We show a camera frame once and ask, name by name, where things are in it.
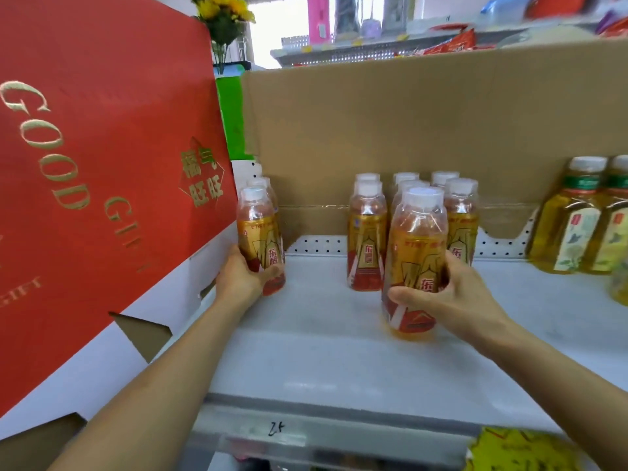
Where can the person's right hand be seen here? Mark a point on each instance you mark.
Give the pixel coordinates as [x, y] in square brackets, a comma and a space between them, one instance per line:
[466, 308]

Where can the person's left hand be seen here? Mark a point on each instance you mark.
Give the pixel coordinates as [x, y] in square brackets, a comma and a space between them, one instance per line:
[235, 284]

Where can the person's right thumb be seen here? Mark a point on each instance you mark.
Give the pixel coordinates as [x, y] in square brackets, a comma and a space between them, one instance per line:
[412, 296]

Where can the person's left thumb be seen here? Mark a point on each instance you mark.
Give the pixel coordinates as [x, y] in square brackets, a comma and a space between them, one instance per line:
[271, 276]

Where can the orange energy drink bottle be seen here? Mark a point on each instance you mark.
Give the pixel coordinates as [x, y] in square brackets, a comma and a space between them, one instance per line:
[257, 225]
[417, 240]
[265, 183]

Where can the person's left forearm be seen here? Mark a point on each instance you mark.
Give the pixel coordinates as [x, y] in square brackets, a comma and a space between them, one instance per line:
[157, 387]

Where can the person's right forearm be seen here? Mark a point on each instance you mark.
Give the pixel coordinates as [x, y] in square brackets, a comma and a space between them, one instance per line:
[564, 387]

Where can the group of orange drinks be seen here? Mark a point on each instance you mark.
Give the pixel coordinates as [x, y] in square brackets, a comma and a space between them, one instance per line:
[367, 240]

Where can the white metal shelf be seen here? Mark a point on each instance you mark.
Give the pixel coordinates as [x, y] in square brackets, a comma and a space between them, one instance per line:
[343, 348]

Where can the green box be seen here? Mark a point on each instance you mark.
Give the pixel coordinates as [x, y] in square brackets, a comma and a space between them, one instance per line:
[233, 117]

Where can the green tea bottle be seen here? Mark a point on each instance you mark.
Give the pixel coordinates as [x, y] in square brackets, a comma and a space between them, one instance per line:
[611, 230]
[569, 225]

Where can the brown cardboard box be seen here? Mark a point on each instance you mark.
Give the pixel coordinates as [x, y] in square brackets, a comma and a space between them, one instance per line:
[417, 122]

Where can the yellow price tag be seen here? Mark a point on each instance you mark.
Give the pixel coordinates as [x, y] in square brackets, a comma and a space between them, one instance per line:
[520, 451]

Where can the red gift box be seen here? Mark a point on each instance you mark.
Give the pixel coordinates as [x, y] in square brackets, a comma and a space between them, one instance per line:
[98, 166]

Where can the glass vase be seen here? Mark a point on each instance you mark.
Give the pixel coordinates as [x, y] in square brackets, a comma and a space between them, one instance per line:
[219, 56]

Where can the grey background shelf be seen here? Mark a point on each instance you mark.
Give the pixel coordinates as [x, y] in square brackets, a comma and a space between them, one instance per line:
[353, 48]

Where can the red snack packet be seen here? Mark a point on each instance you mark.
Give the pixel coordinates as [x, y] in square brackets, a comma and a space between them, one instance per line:
[451, 44]

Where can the pink package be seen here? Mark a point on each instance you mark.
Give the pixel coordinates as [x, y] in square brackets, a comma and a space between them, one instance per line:
[318, 17]

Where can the yellow flower bouquet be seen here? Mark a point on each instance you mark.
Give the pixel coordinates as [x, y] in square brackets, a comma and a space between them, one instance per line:
[223, 9]

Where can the blue plastic package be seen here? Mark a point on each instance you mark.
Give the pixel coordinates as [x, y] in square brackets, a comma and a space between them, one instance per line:
[505, 5]

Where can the red plastic package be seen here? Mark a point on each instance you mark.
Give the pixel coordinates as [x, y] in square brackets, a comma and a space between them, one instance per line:
[557, 4]

